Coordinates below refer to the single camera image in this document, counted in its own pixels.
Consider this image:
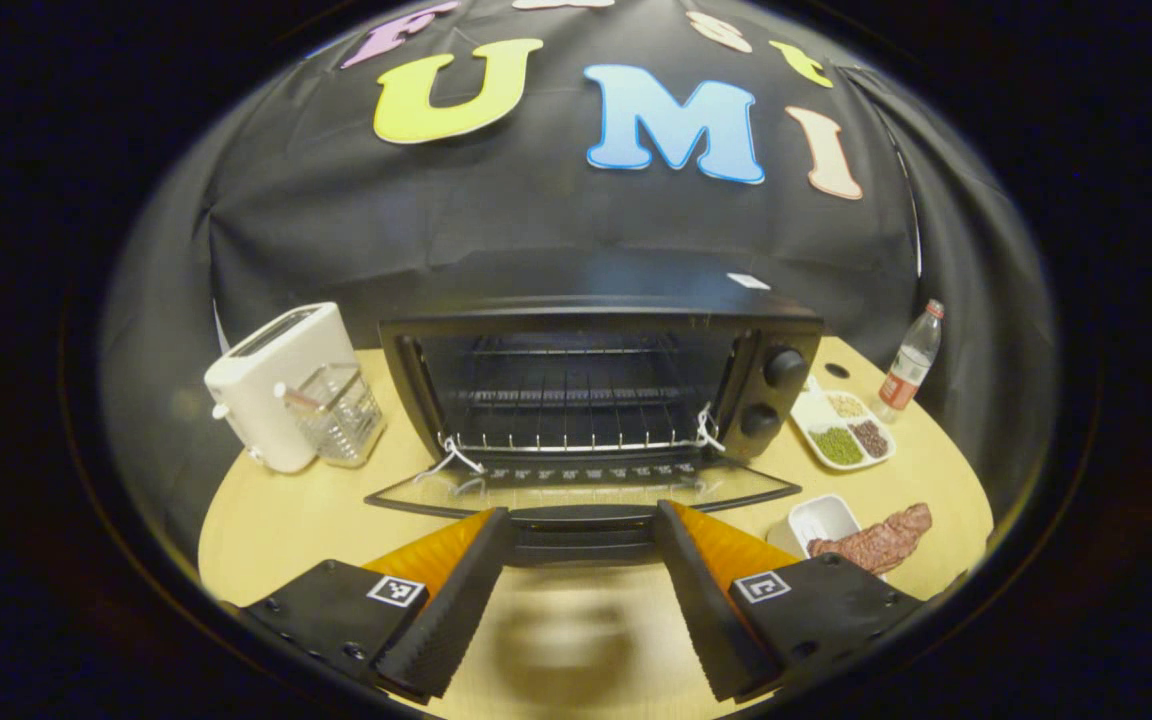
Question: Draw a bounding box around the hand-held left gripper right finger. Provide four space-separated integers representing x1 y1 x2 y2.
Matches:
652 499 929 703

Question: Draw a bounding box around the white rectangular dish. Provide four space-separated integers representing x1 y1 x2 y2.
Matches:
766 494 864 561

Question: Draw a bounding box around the clear plastic bottle red label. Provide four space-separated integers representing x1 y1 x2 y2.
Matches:
876 299 946 424

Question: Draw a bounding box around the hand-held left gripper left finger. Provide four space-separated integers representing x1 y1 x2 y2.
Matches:
236 507 516 701

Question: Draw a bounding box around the black electric oven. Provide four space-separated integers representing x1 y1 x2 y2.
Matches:
364 295 827 568

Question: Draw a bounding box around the clear square measuring container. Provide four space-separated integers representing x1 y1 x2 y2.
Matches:
274 362 388 469

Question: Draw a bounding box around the brown meat slab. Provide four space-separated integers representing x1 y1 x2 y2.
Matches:
807 503 934 577

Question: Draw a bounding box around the white toaster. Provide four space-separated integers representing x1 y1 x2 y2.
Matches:
204 302 358 475

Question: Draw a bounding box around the black backdrop cloth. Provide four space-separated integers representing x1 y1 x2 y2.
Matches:
101 0 1057 541

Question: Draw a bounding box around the white divided plate of beans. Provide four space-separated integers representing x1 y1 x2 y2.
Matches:
790 377 898 472

